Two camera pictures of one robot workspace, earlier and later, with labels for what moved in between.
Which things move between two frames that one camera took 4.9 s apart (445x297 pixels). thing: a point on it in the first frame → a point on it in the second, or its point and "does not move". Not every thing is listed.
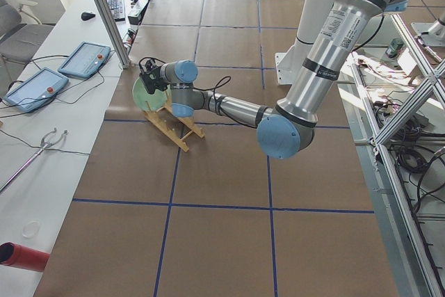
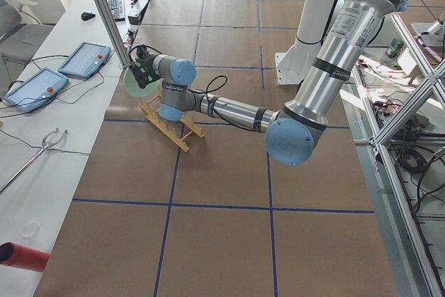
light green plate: x=148 y=101 → x=133 y=89
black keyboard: x=116 y=2 does not move
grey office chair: x=21 y=33 does not move
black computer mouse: x=85 y=16 does not move
